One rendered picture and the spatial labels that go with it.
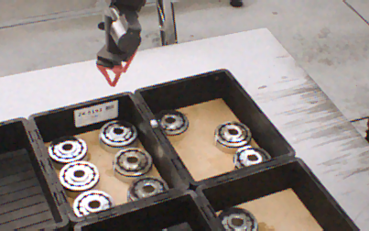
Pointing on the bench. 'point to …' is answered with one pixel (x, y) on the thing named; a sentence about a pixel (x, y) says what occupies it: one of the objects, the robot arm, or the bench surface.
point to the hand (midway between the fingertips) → (117, 76)
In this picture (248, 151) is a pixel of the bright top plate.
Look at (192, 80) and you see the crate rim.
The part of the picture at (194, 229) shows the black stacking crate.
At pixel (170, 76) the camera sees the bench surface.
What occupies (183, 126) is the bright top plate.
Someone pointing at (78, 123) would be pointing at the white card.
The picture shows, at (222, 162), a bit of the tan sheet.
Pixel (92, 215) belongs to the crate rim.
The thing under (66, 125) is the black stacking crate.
